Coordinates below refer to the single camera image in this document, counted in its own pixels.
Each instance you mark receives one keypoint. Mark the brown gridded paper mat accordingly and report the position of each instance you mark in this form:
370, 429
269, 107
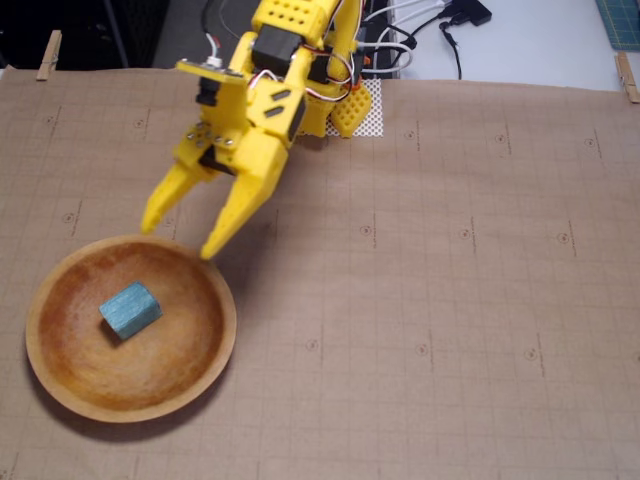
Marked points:
400, 350

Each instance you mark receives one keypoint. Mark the blue block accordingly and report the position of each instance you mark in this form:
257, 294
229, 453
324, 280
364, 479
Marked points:
131, 310

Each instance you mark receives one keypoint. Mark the black camera circuit board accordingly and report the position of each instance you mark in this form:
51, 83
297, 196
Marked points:
225, 72

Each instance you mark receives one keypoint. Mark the round wooden bowl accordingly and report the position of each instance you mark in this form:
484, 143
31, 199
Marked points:
150, 375

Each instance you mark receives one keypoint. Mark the black power adapter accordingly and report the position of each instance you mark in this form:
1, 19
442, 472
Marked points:
475, 12

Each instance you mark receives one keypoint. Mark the green cutting mat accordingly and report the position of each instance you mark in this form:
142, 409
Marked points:
622, 22

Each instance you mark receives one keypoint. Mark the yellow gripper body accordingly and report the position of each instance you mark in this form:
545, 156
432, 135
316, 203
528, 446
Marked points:
260, 159

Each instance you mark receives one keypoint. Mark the grey metal leg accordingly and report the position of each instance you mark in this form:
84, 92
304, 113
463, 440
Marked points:
117, 35

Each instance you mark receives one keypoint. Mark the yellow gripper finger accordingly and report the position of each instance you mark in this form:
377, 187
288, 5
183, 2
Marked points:
167, 195
240, 210

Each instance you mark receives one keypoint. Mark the white perforated mat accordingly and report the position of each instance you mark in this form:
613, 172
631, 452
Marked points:
375, 127

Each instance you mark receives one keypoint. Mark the wooden clothespin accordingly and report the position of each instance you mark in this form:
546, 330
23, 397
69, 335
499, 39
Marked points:
627, 77
48, 55

